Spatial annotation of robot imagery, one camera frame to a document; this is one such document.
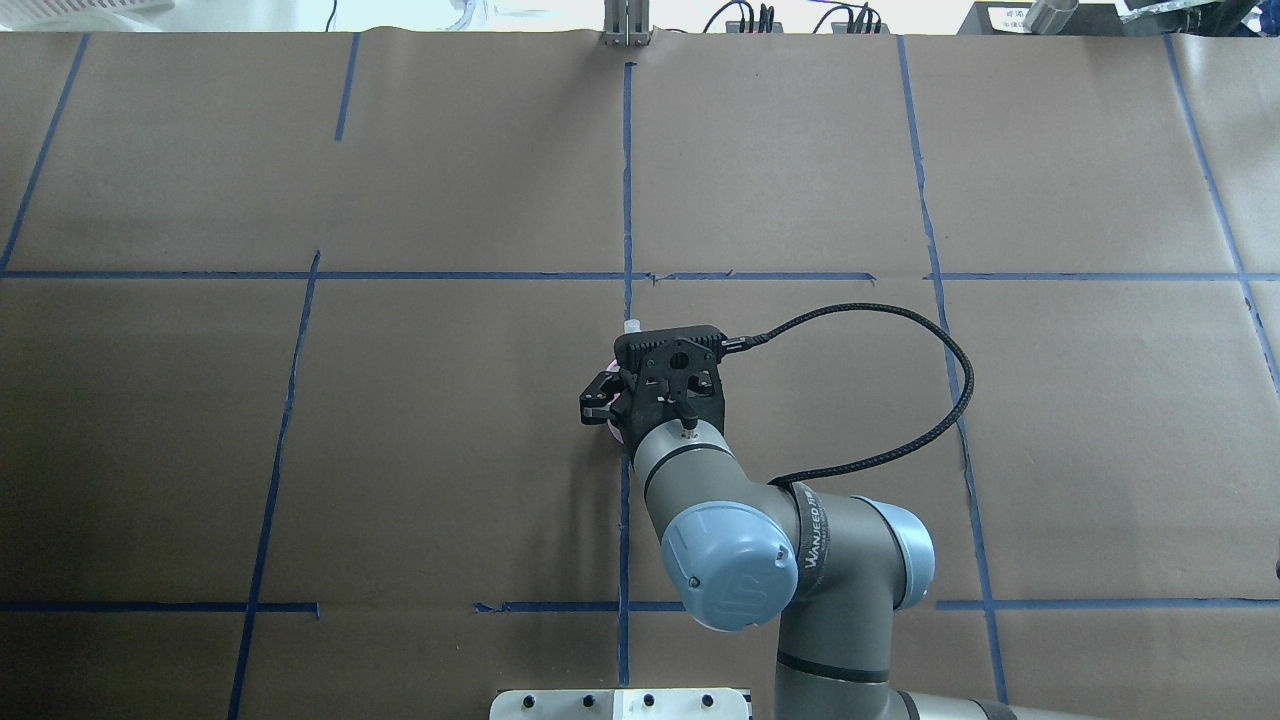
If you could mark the pink mesh pen holder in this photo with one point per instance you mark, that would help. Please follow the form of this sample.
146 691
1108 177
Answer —
612 389

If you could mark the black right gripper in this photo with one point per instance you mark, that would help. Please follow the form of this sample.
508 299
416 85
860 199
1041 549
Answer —
597 399

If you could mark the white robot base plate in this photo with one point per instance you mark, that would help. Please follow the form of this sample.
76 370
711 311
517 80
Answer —
623 703

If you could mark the steel cup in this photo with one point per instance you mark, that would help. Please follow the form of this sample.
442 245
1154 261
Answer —
1048 17

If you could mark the aluminium frame post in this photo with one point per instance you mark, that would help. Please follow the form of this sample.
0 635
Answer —
626 23

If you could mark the left power strip with plugs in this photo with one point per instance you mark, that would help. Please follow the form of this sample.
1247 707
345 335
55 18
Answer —
743 18

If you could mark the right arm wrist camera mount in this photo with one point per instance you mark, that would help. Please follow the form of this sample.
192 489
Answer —
677 377

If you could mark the right power strip with plugs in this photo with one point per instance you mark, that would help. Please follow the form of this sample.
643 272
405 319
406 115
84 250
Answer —
841 18

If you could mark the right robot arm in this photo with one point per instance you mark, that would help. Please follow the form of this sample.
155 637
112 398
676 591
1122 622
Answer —
834 570

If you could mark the power strip with plugs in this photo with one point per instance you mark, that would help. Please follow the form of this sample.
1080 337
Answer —
841 18
743 18

